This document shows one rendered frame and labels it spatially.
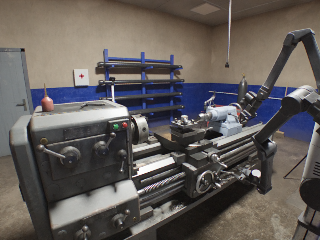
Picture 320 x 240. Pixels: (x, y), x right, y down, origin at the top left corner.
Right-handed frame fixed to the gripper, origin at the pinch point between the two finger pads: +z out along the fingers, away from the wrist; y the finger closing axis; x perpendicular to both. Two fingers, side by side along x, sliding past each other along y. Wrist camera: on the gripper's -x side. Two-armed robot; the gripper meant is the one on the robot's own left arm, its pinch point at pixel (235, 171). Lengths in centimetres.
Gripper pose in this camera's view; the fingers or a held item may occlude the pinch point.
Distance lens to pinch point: 144.7
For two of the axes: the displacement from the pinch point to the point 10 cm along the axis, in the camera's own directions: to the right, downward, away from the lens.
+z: -5.6, -2.1, 8.0
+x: 5.3, 6.5, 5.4
